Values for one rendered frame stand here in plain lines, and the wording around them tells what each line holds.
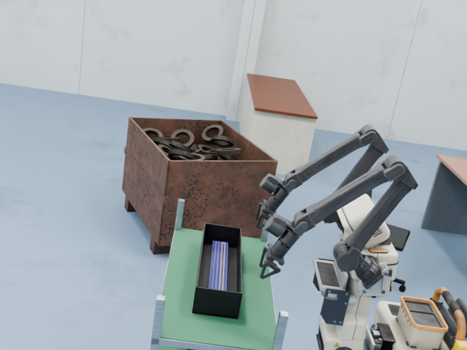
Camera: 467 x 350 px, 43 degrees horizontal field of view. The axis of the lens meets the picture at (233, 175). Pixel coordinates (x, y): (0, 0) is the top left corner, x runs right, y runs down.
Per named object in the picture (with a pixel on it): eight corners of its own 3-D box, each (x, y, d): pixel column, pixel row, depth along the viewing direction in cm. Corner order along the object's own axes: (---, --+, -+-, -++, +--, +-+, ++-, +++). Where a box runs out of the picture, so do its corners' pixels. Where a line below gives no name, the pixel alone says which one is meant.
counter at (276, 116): (285, 128, 886) (295, 80, 861) (305, 179, 680) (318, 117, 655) (238, 122, 881) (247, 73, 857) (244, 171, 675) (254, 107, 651)
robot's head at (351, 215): (381, 216, 247) (364, 188, 243) (394, 238, 228) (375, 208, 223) (351, 233, 250) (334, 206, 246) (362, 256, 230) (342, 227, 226)
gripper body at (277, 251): (267, 258, 213) (279, 243, 211) (265, 246, 223) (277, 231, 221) (281, 267, 214) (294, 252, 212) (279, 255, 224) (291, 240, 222)
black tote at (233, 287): (238, 319, 219) (242, 293, 216) (192, 313, 219) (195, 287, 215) (238, 249, 273) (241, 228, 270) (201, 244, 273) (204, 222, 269)
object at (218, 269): (224, 310, 222) (226, 302, 221) (206, 307, 222) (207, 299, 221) (226, 248, 270) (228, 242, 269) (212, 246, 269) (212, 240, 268)
